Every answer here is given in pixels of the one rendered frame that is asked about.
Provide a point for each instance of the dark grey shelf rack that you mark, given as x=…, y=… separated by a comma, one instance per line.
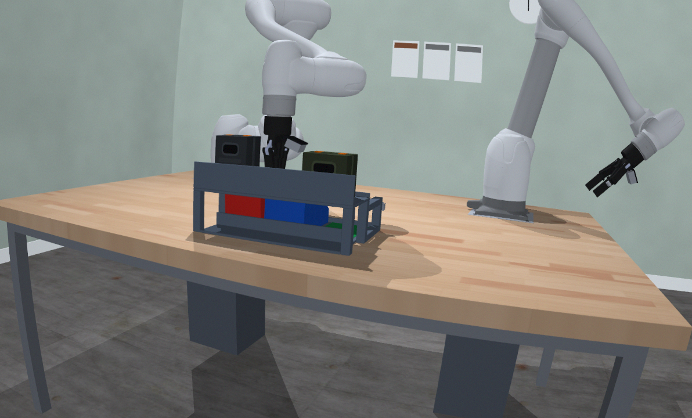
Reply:
x=319, y=188

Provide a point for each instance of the red bin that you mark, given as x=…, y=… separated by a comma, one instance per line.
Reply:
x=243, y=205

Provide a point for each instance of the dark green case with orange latches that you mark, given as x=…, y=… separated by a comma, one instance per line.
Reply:
x=330, y=162

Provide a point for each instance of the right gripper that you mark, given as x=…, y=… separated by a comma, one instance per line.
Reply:
x=276, y=128

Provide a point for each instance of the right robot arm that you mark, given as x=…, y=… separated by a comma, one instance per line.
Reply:
x=292, y=65

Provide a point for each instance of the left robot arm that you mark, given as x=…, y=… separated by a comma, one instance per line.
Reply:
x=509, y=155

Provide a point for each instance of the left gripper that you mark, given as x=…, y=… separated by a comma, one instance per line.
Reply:
x=617, y=169

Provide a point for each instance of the blue bin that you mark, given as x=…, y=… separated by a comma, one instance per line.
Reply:
x=296, y=212

